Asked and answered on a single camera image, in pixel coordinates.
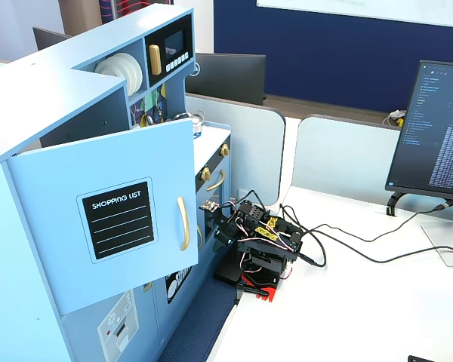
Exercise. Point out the black base block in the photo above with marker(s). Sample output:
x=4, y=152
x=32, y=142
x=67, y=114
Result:
x=228, y=273

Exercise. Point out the black monitor seen from behind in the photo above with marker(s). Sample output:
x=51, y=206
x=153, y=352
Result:
x=230, y=77

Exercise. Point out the blue cabinet door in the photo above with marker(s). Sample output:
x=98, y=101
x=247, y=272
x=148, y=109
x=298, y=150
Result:
x=109, y=158

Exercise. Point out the black toy microwave door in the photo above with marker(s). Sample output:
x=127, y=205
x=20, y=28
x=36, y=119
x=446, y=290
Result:
x=185, y=37

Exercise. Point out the gold oven knob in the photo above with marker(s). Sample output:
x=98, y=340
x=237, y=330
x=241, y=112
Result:
x=205, y=174
x=224, y=150

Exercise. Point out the grey desk divider panel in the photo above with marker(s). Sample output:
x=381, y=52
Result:
x=343, y=158
x=249, y=151

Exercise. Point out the lit computer monitor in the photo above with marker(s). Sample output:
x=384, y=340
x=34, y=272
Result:
x=434, y=132

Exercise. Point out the red table clamp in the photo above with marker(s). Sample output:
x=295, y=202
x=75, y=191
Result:
x=266, y=292

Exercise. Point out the silver monitor stand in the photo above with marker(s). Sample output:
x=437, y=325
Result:
x=445, y=241

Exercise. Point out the silver toy pot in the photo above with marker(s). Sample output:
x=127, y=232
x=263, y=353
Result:
x=195, y=122

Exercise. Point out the stack of white plates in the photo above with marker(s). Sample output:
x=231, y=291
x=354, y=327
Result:
x=124, y=69

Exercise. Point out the white wall board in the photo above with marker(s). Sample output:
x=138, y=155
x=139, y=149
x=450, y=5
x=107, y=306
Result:
x=362, y=8

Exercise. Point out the small camera circuit board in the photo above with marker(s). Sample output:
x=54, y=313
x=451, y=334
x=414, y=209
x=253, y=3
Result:
x=209, y=206

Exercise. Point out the dark monitor with thin edge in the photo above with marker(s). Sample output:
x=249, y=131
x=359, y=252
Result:
x=47, y=37

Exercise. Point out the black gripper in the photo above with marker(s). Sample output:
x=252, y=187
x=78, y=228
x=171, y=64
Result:
x=223, y=228

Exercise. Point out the flat black device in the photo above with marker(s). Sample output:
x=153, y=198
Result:
x=419, y=359

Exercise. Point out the light blue toy kitchen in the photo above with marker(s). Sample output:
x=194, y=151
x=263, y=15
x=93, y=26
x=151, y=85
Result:
x=41, y=94

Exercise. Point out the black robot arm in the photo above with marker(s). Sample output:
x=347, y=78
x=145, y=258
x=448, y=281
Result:
x=266, y=249

